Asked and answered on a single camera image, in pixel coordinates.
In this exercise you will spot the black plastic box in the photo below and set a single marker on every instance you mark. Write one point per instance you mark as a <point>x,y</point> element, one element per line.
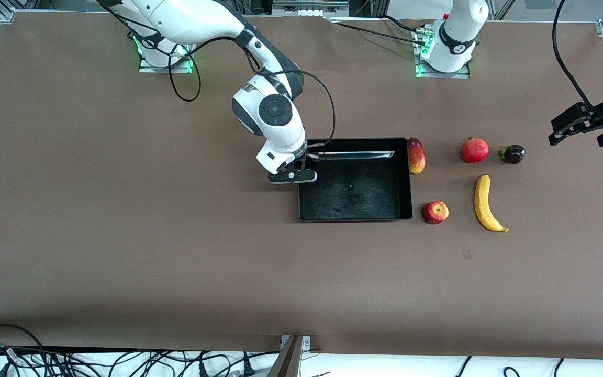
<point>356,199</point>

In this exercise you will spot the yellow banana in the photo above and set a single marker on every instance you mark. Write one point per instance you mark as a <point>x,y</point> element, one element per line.
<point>482,201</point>

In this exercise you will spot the red yellow apple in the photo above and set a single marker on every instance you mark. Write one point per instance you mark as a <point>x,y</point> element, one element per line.
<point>435,212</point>

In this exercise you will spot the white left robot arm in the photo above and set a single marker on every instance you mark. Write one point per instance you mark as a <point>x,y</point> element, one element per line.
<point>456,36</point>

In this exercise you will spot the dark purple eggplant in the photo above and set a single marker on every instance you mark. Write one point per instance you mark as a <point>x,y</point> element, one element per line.
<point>513,154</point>

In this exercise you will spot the red pomegranate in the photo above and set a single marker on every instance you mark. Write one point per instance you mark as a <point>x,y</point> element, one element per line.
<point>475,150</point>

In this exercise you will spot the red yellow mango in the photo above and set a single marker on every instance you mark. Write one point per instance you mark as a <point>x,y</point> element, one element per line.
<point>417,157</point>

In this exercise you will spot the brown table cover sheet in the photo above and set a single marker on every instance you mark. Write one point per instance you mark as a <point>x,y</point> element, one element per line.
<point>123,209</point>

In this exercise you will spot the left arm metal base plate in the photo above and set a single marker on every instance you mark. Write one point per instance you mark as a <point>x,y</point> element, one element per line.
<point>443,75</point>

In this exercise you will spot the silver aluminium rail block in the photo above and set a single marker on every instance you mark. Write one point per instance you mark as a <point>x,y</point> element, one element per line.
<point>309,6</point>

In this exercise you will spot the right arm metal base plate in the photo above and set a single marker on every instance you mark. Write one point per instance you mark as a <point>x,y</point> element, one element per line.
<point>176,68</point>

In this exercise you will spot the silver mount bracket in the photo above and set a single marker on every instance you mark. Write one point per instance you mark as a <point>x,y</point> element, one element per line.
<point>305,343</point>

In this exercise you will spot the dark camera mount pole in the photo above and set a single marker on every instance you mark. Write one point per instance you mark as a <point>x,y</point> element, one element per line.
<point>288,361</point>

